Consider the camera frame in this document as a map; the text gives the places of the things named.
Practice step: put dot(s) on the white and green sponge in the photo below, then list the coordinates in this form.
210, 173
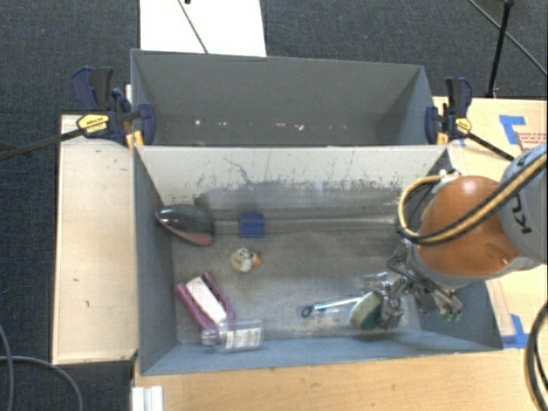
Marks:
365, 313

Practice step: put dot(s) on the grey metal bin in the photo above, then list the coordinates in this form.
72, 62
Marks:
299, 263

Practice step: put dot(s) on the clear plastic bottle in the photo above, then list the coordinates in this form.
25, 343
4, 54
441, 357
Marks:
240, 337

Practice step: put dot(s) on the white and orange toy animal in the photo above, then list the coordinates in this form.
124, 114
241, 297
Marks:
243, 260

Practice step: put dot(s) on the blue cube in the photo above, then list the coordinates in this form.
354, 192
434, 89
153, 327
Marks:
251, 225

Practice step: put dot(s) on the black and red oval object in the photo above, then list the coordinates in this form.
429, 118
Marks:
186, 223

